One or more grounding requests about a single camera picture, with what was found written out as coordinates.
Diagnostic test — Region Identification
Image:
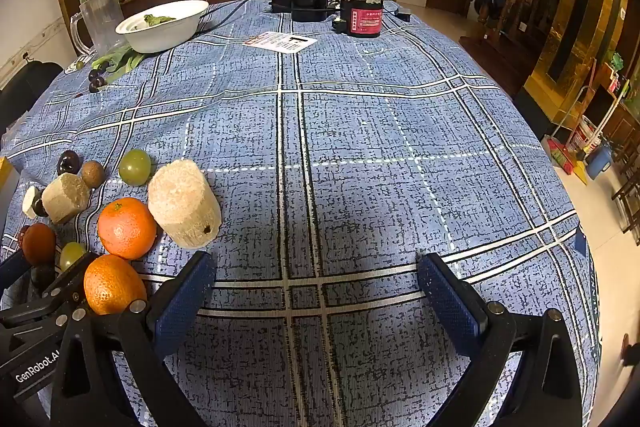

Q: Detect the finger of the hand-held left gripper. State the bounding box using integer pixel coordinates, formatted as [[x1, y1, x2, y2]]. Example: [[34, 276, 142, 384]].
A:
[[0, 252, 97, 333], [0, 252, 30, 290]]

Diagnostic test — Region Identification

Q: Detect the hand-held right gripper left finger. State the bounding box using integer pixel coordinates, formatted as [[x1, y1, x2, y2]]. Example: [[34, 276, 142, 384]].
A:
[[50, 251, 216, 427]]

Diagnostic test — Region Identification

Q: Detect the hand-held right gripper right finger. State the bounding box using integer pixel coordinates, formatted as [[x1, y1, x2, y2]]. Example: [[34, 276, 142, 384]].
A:
[[417, 253, 583, 427]]

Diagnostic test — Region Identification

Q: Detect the small green grape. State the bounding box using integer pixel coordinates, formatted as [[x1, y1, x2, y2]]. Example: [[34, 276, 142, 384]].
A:
[[59, 241, 87, 272]]

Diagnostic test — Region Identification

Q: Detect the oval orange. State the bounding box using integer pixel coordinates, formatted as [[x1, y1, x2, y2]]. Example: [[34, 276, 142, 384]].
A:
[[83, 254, 148, 316]]

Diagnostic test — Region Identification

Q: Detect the yellow cardboard box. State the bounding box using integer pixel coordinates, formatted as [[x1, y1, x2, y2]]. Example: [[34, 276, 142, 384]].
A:
[[0, 156, 21, 238]]

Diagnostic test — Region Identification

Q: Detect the red-brown round fruit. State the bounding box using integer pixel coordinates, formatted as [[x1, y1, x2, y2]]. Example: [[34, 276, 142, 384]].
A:
[[22, 222, 57, 266]]

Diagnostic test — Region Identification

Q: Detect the round orange with green stem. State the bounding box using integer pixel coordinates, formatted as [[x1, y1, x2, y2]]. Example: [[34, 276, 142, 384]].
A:
[[97, 197, 158, 261]]

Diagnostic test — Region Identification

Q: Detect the brown longan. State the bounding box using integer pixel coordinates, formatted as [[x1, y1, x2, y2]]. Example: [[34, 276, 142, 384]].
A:
[[81, 160, 106, 189]]

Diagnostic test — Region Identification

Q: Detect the large green grape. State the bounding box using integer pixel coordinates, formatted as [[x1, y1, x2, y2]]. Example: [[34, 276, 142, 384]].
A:
[[118, 149, 152, 186]]

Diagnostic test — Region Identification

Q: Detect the blue plaid tablecloth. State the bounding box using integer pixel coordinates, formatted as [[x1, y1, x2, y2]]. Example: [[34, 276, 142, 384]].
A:
[[0, 0, 599, 427]]

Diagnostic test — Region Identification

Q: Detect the black chair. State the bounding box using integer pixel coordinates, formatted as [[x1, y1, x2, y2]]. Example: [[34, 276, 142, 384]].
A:
[[0, 61, 64, 134]]

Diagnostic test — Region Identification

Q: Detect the blue bin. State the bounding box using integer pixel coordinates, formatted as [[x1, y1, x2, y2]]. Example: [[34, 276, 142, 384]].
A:
[[585, 146, 614, 180]]

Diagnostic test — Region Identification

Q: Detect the metal hand cart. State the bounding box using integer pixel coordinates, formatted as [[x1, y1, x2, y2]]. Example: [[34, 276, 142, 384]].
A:
[[549, 84, 629, 158]]

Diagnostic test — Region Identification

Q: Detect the loose green leafy vegetable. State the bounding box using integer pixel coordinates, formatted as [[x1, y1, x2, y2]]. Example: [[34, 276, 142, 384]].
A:
[[91, 46, 146, 83]]

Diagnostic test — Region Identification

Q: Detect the clear glass pitcher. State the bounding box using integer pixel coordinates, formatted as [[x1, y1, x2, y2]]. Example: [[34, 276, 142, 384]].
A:
[[69, 0, 126, 56]]

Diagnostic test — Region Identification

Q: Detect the white bowl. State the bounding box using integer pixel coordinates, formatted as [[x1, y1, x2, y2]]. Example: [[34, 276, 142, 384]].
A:
[[115, 0, 210, 54]]

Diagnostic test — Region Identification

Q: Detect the white printed paper card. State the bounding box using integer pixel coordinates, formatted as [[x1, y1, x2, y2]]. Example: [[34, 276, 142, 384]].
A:
[[242, 31, 320, 54]]

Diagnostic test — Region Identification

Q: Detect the black cylinder with red label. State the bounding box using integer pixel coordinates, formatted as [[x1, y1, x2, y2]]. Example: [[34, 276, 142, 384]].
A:
[[332, 0, 385, 39]]

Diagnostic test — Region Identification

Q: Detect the wooden stair railing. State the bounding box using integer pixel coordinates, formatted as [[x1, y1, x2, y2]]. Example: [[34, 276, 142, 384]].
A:
[[475, 0, 567, 58]]

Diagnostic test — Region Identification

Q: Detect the black cable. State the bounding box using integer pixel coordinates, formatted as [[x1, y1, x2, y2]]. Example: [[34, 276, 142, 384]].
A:
[[199, 0, 272, 36]]

